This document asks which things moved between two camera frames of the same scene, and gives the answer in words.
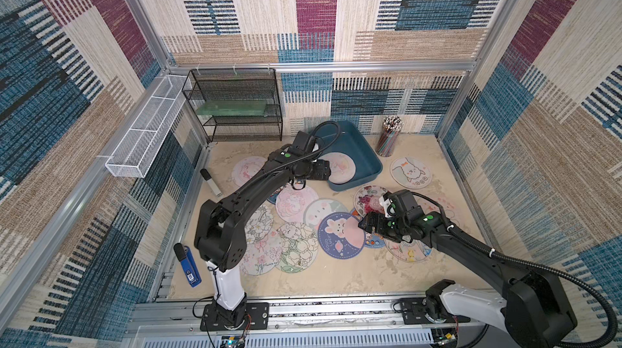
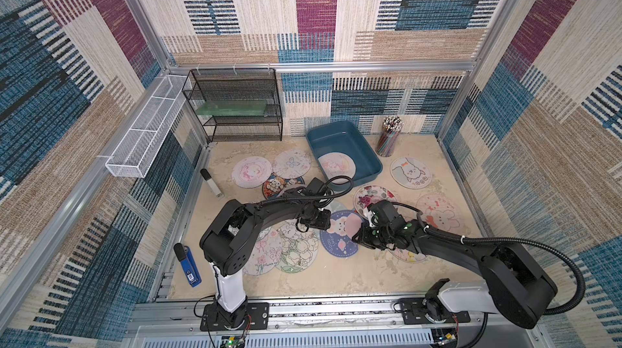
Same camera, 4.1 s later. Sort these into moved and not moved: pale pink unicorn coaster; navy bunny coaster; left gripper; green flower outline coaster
Moved: left gripper
Not moved: navy bunny coaster; green flower outline coaster; pale pink unicorn coaster
